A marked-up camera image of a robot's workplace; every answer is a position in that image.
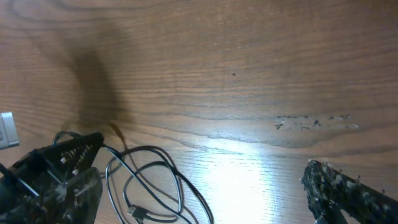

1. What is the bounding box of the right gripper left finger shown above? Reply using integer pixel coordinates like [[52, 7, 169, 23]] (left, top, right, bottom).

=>
[[1, 167, 103, 224]]

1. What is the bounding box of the black USB cable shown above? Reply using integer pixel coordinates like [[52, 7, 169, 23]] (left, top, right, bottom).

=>
[[52, 130, 215, 224]]

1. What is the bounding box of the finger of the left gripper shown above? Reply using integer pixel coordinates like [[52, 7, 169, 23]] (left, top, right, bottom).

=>
[[34, 132, 104, 183]]

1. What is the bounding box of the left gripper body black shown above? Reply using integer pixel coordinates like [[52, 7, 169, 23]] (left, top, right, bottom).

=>
[[1, 149, 65, 215]]

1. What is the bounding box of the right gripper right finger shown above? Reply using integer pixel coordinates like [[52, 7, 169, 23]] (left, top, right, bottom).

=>
[[300, 160, 397, 224]]

